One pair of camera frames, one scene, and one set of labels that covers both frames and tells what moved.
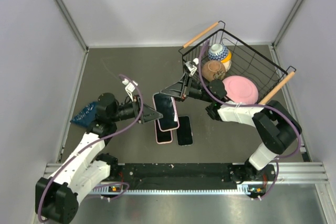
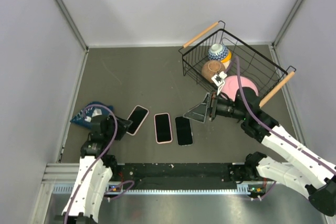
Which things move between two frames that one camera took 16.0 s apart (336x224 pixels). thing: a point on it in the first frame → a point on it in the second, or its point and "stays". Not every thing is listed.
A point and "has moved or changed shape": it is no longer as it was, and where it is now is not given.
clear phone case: x=184 y=134 stays
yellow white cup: x=227 y=61 stays
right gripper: x=180 y=90 → x=199 y=113
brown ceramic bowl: x=209 y=68 stays
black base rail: x=191 y=173 stays
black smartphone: x=184 y=134 stays
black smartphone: x=162 y=137 stays
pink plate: x=240 y=89 stays
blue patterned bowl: x=218 y=52 stays
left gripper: x=148 y=114 → x=122 y=125
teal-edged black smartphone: x=165 y=105 has moved or changed shape
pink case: x=165 y=105 has moved or changed shape
